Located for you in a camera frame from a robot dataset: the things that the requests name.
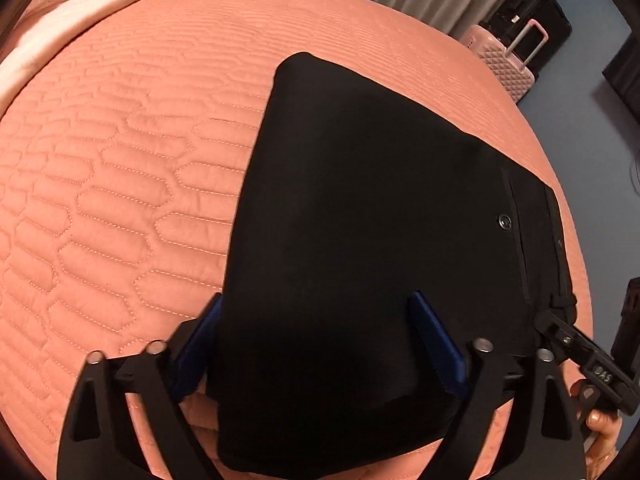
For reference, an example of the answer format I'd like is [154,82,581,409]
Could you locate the pink quilted bedspread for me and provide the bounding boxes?
[0,0,589,480]

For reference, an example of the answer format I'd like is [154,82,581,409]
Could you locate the person's right hand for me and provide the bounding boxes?
[569,379,624,471]

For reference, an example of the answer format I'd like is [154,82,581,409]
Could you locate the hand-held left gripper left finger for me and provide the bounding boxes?
[56,291,224,480]

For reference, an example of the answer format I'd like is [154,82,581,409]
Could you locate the black pants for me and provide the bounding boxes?
[206,51,579,473]

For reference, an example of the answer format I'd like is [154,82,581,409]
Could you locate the wall-mounted television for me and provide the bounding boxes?
[602,22,640,122]

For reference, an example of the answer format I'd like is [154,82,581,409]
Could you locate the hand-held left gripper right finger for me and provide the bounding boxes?
[409,290,587,480]

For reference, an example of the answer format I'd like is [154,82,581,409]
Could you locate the black suitcase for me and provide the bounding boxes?
[480,0,572,78]

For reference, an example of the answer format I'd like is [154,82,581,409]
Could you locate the pink suitcase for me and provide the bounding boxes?
[459,18,549,106]

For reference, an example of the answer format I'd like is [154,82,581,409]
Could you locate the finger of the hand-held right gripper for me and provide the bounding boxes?
[533,309,590,365]

